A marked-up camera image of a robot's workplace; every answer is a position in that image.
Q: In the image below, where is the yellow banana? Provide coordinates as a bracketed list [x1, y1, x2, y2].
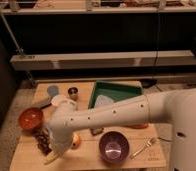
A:
[44, 153, 59, 165]

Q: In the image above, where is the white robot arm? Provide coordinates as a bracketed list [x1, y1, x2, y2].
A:
[49, 88, 196, 171]

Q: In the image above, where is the purple bowl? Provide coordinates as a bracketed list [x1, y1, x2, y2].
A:
[99, 131, 130, 165]

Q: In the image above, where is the red bowl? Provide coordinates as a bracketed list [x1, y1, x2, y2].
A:
[18, 107, 43, 130]

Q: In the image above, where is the green plastic tray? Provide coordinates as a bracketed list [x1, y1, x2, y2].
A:
[88, 81, 143, 108]

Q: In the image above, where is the small dark metal cup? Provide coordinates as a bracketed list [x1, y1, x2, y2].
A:
[68, 87, 78, 101]

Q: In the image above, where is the white cup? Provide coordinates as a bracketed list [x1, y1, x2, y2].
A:
[51, 94, 66, 107]

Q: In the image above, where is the small dark box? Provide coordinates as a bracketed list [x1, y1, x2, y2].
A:
[90, 128, 104, 136]

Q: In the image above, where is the blue grey cup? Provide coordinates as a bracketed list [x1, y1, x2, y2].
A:
[47, 85, 59, 98]

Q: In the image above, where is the orange carrot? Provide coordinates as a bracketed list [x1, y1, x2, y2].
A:
[127, 123, 149, 129]

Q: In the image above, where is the orange round fruit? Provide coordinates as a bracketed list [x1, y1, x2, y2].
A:
[71, 133, 81, 149]

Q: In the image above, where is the metal shelf rack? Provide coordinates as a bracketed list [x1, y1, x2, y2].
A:
[0, 0, 196, 83]

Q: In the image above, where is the dark grape bunch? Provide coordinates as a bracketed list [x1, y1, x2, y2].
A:
[34, 131, 51, 155]

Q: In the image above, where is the silver fork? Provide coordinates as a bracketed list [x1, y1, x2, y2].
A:
[130, 137, 157, 159]

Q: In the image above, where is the dark spatula handle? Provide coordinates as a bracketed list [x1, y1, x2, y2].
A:
[32, 99, 51, 109]

